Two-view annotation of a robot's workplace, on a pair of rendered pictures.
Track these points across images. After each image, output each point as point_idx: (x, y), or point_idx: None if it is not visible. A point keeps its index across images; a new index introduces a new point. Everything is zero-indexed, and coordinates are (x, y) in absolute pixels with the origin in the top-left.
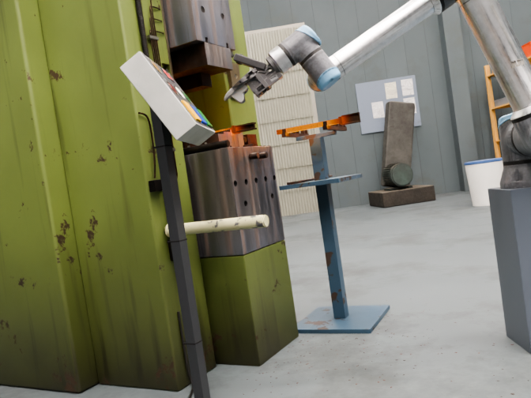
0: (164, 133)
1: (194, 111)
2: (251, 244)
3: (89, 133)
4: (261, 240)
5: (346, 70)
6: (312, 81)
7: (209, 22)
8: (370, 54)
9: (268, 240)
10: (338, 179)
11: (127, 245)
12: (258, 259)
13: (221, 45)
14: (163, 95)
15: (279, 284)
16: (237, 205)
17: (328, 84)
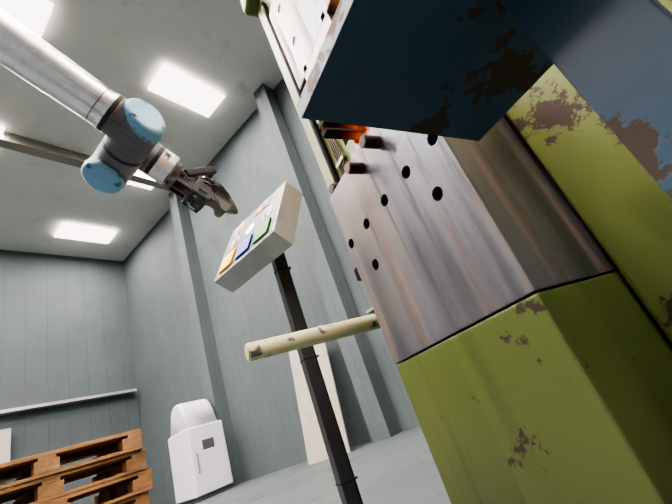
0: (272, 262)
1: (231, 256)
2: (406, 340)
3: None
4: (429, 325)
5: (81, 116)
6: (132, 175)
7: (301, 38)
8: (24, 78)
9: (453, 318)
10: (298, 110)
11: None
12: (433, 371)
13: (317, 35)
14: None
15: (541, 450)
16: (362, 278)
17: (102, 191)
